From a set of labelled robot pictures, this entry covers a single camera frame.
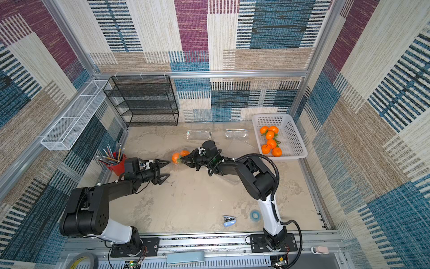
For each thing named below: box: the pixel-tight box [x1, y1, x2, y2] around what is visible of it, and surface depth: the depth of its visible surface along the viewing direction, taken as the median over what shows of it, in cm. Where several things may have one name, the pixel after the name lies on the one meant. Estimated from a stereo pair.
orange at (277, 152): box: [272, 146, 283, 157], surface depth 103 cm
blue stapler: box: [222, 215, 237, 227], surface depth 81 cm
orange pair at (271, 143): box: [265, 130, 278, 150], surface depth 107 cm
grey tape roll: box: [66, 252, 100, 269], surface depth 71 cm
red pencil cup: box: [95, 143, 128, 177], surface depth 92 cm
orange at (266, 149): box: [261, 144, 271, 155], surface depth 104 cm
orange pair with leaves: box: [259, 125, 280, 135], surface depth 112 cm
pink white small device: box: [310, 246, 330, 255], surface depth 71 cm
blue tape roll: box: [249, 209, 261, 222], surface depth 83 cm
